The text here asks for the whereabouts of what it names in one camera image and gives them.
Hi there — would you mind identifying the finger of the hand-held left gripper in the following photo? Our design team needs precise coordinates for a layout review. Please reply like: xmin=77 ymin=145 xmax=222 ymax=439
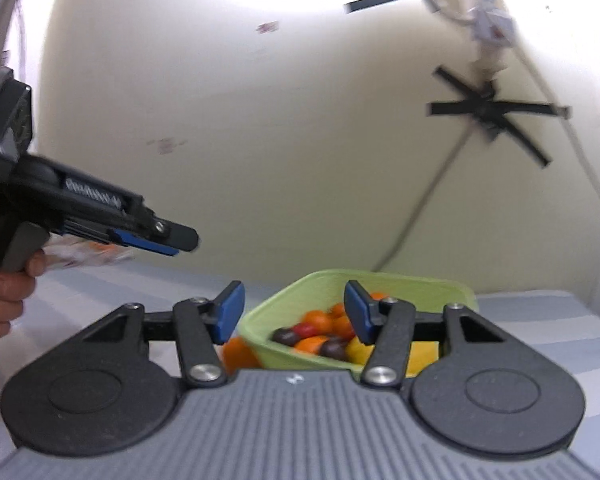
xmin=107 ymin=207 xmax=201 ymax=257

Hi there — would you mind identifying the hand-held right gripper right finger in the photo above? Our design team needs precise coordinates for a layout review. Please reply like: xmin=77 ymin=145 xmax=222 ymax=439
xmin=343 ymin=280 xmax=531 ymax=388

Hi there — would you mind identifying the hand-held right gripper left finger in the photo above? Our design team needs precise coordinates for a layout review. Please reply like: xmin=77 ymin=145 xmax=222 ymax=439
xmin=55 ymin=281 xmax=246 ymax=388

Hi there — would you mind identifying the orange tangerine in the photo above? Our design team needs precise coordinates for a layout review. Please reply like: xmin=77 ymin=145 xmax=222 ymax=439
xmin=329 ymin=291 xmax=387 ymax=318
xmin=222 ymin=336 xmax=262 ymax=375
xmin=331 ymin=316 xmax=356 ymax=341

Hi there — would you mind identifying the orange cherry tomato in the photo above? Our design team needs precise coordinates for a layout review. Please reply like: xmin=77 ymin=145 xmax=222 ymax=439
xmin=294 ymin=336 xmax=331 ymax=356
xmin=302 ymin=311 xmax=333 ymax=336

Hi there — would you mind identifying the dark purple cherry tomato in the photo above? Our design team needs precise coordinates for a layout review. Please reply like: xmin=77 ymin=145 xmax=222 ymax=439
xmin=271 ymin=327 xmax=301 ymax=347
xmin=320 ymin=337 xmax=351 ymax=361

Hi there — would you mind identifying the green plastic basin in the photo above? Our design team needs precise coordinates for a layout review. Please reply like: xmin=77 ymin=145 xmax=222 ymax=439
xmin=237 ymin=269 xmax=477 ymax=381

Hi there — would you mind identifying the large yellow citrus fruit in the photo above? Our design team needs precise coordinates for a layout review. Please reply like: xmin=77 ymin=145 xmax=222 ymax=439
xmin=345 ymin=336 xmax=440 ymax=378

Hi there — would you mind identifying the person's left hand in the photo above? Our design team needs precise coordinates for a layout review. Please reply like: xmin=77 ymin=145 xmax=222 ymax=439
xmin=0 ymin=219 xmax=47 ymax=337

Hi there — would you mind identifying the clear plastic bag of produce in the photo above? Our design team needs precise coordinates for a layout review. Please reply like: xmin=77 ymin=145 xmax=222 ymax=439
xmin=42 ymin=237 xmax=137 ymax=272

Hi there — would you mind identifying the blue striped bedsheet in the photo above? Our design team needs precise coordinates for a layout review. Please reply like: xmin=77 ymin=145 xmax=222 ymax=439
xmin=0 ymin=262 xmax=600 ymax=480

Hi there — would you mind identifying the black tape cross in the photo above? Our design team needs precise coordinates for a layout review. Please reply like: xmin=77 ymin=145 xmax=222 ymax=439
xmin=426 ymin=65 xmax=572 ymax=167

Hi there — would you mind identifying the grey power cable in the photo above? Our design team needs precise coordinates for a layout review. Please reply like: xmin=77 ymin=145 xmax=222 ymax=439
xmin=372 ymin=125 xmax=483 ymax=273

